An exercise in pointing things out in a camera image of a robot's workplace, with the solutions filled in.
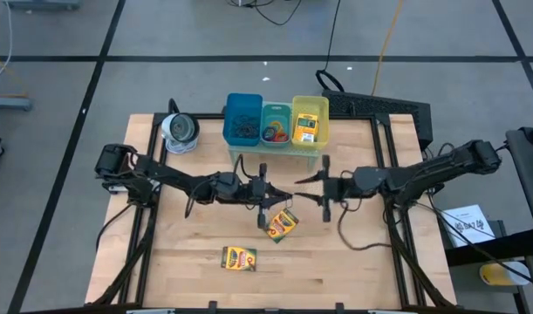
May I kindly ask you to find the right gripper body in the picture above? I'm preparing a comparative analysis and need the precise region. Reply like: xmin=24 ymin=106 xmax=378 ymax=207
xmin=320 ymin=154 xmax=359 ymax=224

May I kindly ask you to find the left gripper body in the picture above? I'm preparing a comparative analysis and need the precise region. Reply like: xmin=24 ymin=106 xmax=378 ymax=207
xmin=246 ymin=161 xmax=280 ymax=231

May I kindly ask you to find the yellow Crayola crayon box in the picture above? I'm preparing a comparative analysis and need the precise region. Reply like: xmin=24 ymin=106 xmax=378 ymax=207
xmin=291 ymin=112 xmax=320 ymax=144
xmin=221 ymin=245 xmax=258 ymax=273
xmin=265 ymin=207 xmax=300 ymax=244

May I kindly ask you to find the grey desk foot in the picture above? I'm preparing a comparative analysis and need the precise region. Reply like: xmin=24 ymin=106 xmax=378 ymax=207
xmin=0 ymin=94 xmax=34 ymax=112
xmin=4 ymin=0 xmax=81 ymax=11

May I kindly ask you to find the yellow plastic bin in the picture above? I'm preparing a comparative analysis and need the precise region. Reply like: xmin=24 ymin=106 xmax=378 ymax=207
xmin=290 ymin=95 xmax=331 ymax=152

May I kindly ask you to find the teal plastic bin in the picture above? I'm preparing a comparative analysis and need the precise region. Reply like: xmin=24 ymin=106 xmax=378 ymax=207
xmin=260 ymin=101 xmax=293 ymax=148

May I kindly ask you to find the black perforated panel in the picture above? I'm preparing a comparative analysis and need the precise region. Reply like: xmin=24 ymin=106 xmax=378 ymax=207
xmin=321 ymin=89 xmax=434 ymax=152

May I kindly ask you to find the blue plastic bin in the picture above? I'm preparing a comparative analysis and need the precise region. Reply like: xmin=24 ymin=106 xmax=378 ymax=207
xmin=222 ymin=92 xmax=264 ymax=147

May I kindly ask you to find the white printed paper sheet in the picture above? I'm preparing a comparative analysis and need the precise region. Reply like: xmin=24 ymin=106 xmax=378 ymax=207
xmin=440 ymin=203 xmax=497 ymax=249

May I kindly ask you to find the black low side table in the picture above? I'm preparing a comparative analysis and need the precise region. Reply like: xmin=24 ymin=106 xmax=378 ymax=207
xmin=438 ymin=220 xmax=533 ymax=314

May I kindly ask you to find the yellow and white bottle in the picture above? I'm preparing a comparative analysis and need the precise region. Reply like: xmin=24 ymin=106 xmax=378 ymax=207
xmin=478 ymin=260 xmax=532 ymax=288

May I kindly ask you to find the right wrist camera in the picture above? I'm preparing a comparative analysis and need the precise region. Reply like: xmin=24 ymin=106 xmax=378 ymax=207
xmin=351 ymin=165 xmax=389 ymax=195

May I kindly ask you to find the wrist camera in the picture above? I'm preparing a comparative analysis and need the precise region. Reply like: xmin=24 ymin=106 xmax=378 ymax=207
xmin=351 ymin=165 xmax=389 ymax=195
xmin=211 ymin=171 xmax=242 ymax=202

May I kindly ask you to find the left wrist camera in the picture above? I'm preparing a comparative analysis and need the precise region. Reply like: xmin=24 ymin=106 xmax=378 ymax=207
xmin=211 ymin=171 xmax=242 ymax=202

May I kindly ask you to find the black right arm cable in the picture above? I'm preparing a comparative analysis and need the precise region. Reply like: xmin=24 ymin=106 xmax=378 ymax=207
xmin=337 ymin=199 xmax=394 ymax=253

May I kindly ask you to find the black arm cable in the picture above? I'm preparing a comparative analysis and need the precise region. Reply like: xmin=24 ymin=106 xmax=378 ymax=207
xmin=337 ymin=199 xmax=394 ymax=253
xmin=94 ymin=201 xmax=134 ymax=253

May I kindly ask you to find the black aluminium table frame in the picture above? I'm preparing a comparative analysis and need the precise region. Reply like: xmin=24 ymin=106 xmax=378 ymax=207
xmin=89 ymin=112 xmax=458 ymax=314

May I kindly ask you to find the white coiled lamp cable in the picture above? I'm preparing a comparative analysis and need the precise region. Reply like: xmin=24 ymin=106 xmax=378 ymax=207
xmin=163 ymin=137 xmax=200 ymax=154

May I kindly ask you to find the black hanging cable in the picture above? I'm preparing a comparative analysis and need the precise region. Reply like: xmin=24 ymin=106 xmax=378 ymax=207
xmin=314 ymin=0 xmax=345 ymax=93

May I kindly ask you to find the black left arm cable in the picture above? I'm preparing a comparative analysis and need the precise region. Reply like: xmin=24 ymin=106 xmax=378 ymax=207
xmin=94 ymin=201 xmax=134 ymax=253

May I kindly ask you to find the black loose floor cable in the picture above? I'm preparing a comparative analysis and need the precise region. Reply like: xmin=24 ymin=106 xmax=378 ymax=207
xmin=225 ymin=0 xmax=309 ymax=26

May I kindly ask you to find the yellow hanging cable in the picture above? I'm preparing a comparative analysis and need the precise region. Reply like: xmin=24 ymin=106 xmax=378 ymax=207
xmin=369 ymin=0 xmax=406 ymax=97

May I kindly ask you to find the white floor cable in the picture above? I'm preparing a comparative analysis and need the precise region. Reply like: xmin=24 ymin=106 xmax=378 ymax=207
xmin=0 ymin=0 xmax=15 ymax=91

